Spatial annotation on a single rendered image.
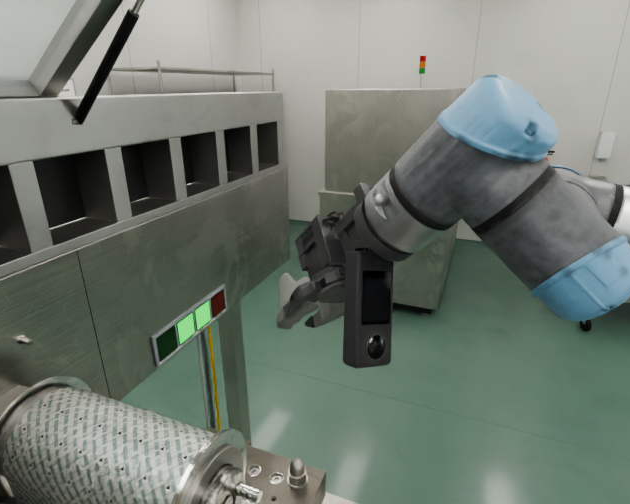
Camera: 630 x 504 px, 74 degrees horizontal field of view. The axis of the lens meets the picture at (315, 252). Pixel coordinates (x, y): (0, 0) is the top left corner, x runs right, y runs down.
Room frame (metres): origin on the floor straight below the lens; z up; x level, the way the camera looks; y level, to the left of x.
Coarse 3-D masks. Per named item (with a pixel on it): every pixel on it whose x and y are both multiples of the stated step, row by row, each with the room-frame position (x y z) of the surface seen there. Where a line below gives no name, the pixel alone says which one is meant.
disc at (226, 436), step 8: (224, 432) 0.36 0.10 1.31; (232, 432) 0.37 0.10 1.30; (208, 440) 0.34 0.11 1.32; (216, 440) 0.34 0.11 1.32; (224, 440) 0.35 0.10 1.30; (232, 440) 0.37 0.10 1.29; (240, 440) 0.38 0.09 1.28; (208, 448) 0.33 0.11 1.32; (216, 448) 0.34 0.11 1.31; (240, 448) 0.38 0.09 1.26; (200, 456) 0.32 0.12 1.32; (208, 456) 0.33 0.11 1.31; (192, 464) 0.31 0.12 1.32; (200, 464) 0.32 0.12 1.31; (192, 472) 0.30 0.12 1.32; (184, 480) 0.29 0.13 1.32; (192, 480) 0.30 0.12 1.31; (184, 488) 0.29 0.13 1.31; (176, 496) 0.28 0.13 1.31; (184, 496) 0.29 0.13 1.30
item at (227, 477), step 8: (224, 464) 0.35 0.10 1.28; (216, 472) 0.33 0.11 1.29; (224, 472) 0.33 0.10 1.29; (232, 472) 0.33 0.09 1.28; (240, 472) 0.34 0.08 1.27; (216, 480) 0.32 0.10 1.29; (224, 480) 0.32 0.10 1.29; (232, 480) 0.33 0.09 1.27; (240, 480) 0.34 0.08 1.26; (208, 488) 0.31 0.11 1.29; (216, 488) 0.31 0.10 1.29; (224, 488) 0.32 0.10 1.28; (232, 488) 0.33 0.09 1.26; (208, 496) 0.30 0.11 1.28; (216, 496) 0.30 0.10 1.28; (224, 496) 0.31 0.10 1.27; (232, 496) 0.33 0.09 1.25; (240, 496) 0.34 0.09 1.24
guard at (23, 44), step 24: (0, 0) 0.49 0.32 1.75; (24, 0) 0.51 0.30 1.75; (48, 0) 0.53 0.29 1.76; (72, 0) 0.55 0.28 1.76; (0, 24) 0.51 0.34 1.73; (24, 24) 0.53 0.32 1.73; (48, 24) 0.55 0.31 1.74; (72, 24) 0.58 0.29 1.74; (0, 48) 0.53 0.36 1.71; (24, 48) 0.55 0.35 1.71; (48, 48) 0.58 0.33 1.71; (0, 72) 0.56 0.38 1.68; (24, 72) 0.58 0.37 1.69
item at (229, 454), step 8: (48, 392) 0.43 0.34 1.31; (8, 432) 0.38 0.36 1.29; (224, 448) 0.35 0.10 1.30; (232, 448) 0.36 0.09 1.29; (216, 456) 0.33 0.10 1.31; (224, 456) 0.34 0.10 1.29; (232, 456) 0.36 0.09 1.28; (240, 456) 0.37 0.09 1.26; (208, 464) 0.32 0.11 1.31; (216, 464) 0.33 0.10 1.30; (232, 464) 0.35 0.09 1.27; (240, 464) 0.37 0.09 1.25; (200, 472) 0.31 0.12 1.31; (208, 472) 0.32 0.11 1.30; (200, 480) 0.30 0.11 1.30; (208, 480) 0.32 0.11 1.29; (192, 488) 0.30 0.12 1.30; (200, 488) 0.30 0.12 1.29; (192, 496) 0.29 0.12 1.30; (200, 496) 0.30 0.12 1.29
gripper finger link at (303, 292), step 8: (296, 288) 0.41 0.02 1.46; (304, 288) 0.40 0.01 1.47; (312, 288) 0.39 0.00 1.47; (320, 288) 0.39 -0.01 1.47; (296, 296) 0.40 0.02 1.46; (304, 296) 0.39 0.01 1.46; (312, 296) 0.40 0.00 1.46; (288, 304) 0.41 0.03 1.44; (296, 304) 0.40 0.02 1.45; (288, 312) 0.41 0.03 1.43
